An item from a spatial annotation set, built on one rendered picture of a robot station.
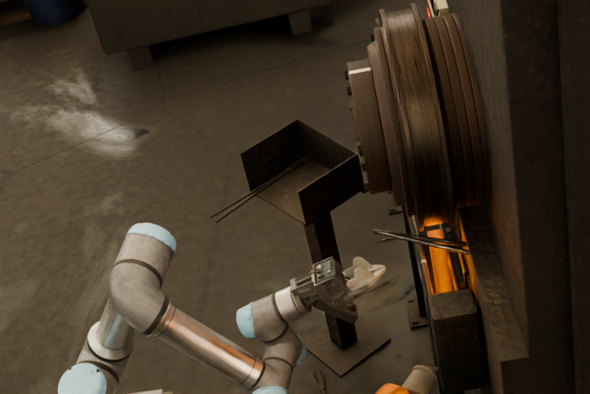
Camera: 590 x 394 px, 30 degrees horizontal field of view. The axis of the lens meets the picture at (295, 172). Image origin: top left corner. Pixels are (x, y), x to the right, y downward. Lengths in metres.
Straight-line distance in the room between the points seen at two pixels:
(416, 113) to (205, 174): 2.19
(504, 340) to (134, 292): 0.79
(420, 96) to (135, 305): 0.78
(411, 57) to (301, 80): 2.49
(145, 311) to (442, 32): 0.86
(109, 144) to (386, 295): 1.52
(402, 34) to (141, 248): 0.76
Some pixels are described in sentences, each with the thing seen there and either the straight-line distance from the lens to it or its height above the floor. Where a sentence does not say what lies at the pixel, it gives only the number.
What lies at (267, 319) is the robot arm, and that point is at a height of 0.69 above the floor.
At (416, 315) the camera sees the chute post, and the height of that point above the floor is 0.01.
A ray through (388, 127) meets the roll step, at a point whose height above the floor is 1.21.
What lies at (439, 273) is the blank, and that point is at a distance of 2.45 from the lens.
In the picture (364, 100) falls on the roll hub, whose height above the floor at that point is 1.23.
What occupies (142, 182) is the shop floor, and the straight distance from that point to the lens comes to 4.26.
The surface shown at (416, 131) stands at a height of 1.22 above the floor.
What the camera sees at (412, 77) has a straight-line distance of 2.10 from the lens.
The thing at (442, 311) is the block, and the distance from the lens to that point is 2.32.
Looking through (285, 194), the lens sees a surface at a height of 0.60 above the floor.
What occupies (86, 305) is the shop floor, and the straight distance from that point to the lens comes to 3.81.
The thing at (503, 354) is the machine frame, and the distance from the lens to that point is 2.13.
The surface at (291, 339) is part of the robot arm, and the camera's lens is 2.60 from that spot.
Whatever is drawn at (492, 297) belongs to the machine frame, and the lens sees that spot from 2.24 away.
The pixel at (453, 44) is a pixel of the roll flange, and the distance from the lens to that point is 2.17.
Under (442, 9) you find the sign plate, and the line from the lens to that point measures 2.43.
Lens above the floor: 2.45
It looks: 37 degrees down
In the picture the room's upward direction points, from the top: 13 degrees counter-clockwise
